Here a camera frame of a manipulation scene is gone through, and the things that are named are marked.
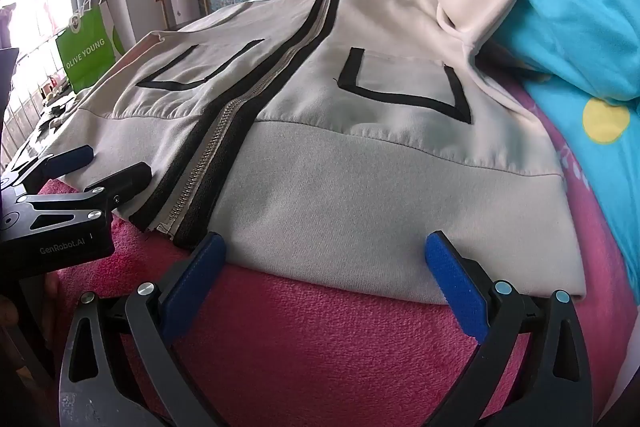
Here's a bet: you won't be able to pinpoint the white box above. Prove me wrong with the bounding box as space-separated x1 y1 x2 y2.
167 0 201 25

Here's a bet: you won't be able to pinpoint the blue cartoon print quilt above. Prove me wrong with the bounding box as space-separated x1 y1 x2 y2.
480 0 640 288

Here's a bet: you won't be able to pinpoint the hanging clothes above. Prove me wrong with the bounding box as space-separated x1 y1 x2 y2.
0 4 17 50

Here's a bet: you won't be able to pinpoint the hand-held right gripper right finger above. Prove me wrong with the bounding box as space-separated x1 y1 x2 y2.
424 231 596 427

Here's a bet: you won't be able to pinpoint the dark glossy side table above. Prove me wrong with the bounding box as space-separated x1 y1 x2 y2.
0 92 83 188

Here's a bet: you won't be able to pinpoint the pink fleece blanket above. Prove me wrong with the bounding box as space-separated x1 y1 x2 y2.
37 67 631 427

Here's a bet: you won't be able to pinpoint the window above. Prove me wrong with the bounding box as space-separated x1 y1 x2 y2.
0 0 71 158

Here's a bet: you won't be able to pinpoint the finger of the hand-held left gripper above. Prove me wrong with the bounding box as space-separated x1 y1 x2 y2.
20 162 153 222
7 144 96 194

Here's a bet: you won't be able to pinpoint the green paper shopping bag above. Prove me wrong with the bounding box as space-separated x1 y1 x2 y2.
55 0 126 92

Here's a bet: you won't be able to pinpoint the beige zip jacket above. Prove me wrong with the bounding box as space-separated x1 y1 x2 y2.
50 0 588 305

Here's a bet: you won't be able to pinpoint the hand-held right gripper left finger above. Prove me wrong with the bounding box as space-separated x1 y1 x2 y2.
60 232 228 427

